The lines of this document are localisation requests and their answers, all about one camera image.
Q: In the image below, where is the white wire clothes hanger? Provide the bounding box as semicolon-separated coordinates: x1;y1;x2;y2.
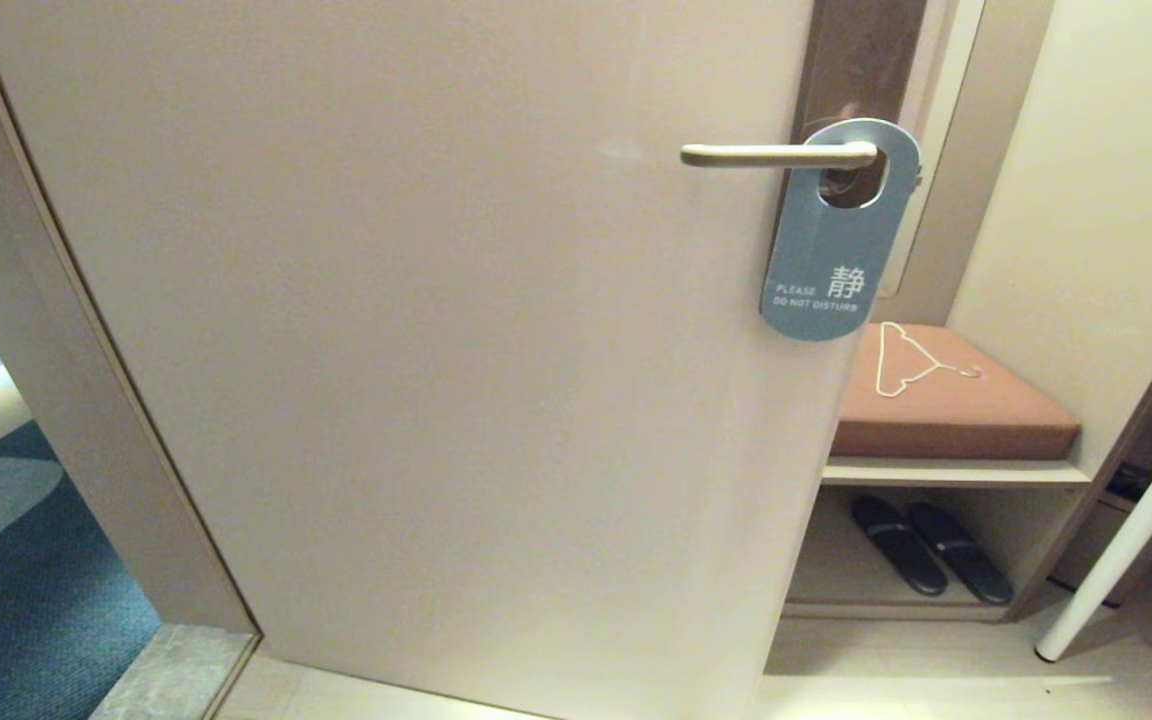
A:
875;321;983;399

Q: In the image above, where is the brown seat cushion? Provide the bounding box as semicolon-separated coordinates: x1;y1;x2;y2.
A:
830;321;1083;462

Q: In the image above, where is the blue do-not-disturb door hanger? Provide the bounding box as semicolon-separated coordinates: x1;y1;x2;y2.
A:
760;118;923;342

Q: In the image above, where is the white table leg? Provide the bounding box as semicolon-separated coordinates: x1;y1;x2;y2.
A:
1034;335;1152;664

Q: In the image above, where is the beige room door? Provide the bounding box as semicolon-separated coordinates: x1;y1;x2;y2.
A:
0;0;929;720

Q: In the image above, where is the brass lever door handle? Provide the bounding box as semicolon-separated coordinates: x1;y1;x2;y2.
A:
680;141;880;168

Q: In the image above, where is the brown metal lock plate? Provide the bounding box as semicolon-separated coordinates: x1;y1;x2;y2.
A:
786;0;929;211

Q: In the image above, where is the black slipper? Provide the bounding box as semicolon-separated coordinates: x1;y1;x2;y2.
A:
851;495;949;598
908;501;1015;607

